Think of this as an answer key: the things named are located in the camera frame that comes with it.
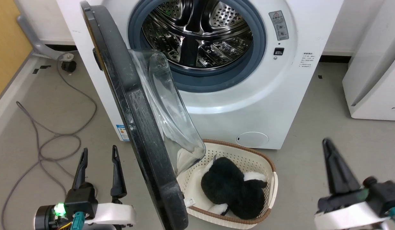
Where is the black and white plush toy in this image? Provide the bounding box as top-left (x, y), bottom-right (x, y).
top-left (201, 156), bottom-right (268, 220)

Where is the grey warning sticker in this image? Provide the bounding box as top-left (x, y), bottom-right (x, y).
top-left (269, 11), bottom-right (289, 41)

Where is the white front-load washing machine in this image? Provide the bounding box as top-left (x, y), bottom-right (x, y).
top-left (56, 0), bottom-right (345, 150)

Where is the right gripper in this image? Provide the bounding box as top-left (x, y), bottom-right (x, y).
top-left (314, 138), bottom-right (395, 230)

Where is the small text sticker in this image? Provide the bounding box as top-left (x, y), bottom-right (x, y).
top-left (299, 52), bottom-right (315, 68)

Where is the grey wheeled stand leg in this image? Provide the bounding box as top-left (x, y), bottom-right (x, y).
top-left (17, 14), bottom-right (75, 61)

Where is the yellow wooden panel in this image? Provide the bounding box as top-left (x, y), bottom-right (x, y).
top-left (0, 0), bottom-right (33, 103)

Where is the black washing machine door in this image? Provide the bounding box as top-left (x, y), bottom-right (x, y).
top-left (80, 1), bottom-right (207, 230)

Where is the blue energy label sticker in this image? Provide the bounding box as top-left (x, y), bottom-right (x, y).
top-left (117, 125), bottom-right (130, 141)

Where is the grey floor cable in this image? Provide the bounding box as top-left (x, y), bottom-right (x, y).
top-left (1, 53), bottom-right (98, 230)

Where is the cream perforated laundry basket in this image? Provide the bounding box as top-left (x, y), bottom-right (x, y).
top-left (177, 139), bottom-right (278, 230)

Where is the white appliance cabinet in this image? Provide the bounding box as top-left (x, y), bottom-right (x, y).
top-left (342, 0), bottom-right (395, 121)

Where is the perforated steel washer drum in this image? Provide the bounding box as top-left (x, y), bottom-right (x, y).
top-left (141, 0), bottom-right (254, 69)

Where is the grey rubber door gasket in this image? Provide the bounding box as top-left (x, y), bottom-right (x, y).
top-left (128, 0), bottom-right (267, 93)

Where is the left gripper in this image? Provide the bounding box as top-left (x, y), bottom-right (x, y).
top-left (64, 145), bottom-right (136, 229)

